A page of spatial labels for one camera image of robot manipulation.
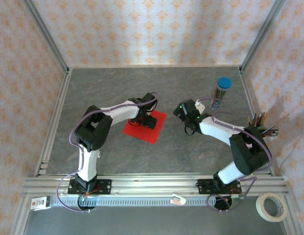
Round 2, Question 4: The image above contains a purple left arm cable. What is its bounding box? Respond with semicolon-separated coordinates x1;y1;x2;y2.
55;92;159;213

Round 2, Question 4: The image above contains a white label card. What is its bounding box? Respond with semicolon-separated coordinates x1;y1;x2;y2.
30;196;51;211

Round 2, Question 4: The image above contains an aluminium frame rail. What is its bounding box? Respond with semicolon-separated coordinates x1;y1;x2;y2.
21;174;290;198

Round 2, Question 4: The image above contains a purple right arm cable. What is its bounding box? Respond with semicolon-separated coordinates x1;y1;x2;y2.
197;97;272;213

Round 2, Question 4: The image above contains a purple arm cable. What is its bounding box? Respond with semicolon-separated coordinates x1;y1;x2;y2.
197;97;272;213
55;92;159;213

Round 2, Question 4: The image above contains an aluminium frame post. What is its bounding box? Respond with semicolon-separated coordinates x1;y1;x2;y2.
239;0;287;73
21;0;71;74

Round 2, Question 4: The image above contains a masking tape roll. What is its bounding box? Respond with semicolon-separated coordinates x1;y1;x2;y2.
255;192;289;223

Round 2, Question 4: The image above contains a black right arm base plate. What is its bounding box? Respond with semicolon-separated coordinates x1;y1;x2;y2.
197;178;242;195

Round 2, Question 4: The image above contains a grey slotted cable duct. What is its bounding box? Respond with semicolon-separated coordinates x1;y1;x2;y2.
50;197;218;208

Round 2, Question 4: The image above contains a clear pencil tube, blue lid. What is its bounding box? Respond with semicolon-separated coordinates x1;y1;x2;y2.
207;77;232;110

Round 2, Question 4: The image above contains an aluminium side rail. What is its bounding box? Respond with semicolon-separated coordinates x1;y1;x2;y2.
34;68;73;177
238;68;276;176

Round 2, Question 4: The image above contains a bunch of coloured pencils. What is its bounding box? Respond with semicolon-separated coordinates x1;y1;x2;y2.
248;112;279;139

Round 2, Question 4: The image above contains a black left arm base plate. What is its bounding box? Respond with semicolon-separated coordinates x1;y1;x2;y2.
67;179;112;196

